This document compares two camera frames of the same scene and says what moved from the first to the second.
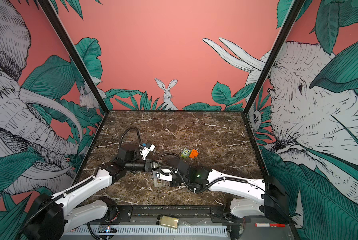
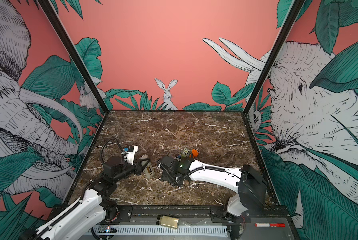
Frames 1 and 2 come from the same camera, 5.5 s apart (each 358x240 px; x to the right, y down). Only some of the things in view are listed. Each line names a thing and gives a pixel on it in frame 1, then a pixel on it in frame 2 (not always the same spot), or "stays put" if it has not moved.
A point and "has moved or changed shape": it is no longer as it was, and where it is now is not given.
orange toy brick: [194, 153] stays put
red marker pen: [270, 225] stays put
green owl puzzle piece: [185, 154] stays put
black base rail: [172, 216] stays put
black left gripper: [148, 165] -> [138, 168]
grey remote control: [157, 182] has moved or changed shape
